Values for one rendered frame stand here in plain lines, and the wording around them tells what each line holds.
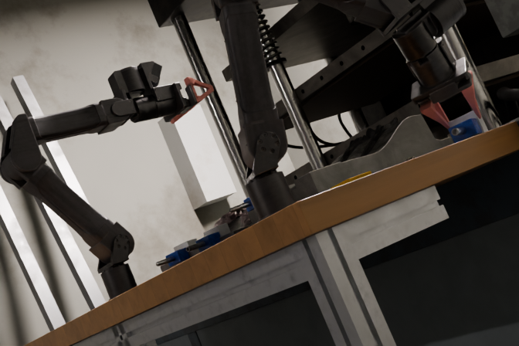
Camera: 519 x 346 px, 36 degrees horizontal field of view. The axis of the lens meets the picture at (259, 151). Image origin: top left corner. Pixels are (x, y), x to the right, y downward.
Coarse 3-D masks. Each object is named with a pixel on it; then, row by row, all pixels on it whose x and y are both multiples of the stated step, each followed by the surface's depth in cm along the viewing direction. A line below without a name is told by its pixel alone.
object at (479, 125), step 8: (472, 112) 138; (456, 120) 139; (464, 120) 139; (472, 120) 134; (480, 120) 139; (456, 128) 130; (464, 128) 134; (472, 128) 134; (480, 128) 138; (456, 136) 136; (464, 136) 135; (472, 136) 136
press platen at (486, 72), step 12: (504, 60) 238; (516, 60) 240; (480, 72) 230; (492, 72) 233; (504, 72) 236; (516, 72) 239; (408, 108) 247; (384, 120) 256; (360, 132) 265; (348, 144) 271; (324, 156) 282; (336, 156) 277; (300, 168) 294; (288, 180) 301
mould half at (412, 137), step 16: (400, 128) 180; (416, 128) 183; (384, 144) 177; (400, 144) 179; (416, 144) 181; (432, 144) 184; (448, 144) 187; (336, 160) 200; (352, 160) 170; (368, 160) 172; (384, 160) 174; (400, 160) 177; (304, 176) 164; (320, 176) 164; (336, 176) 166; (352, 176) 168; (304, 192) 166; (320, 192) 162
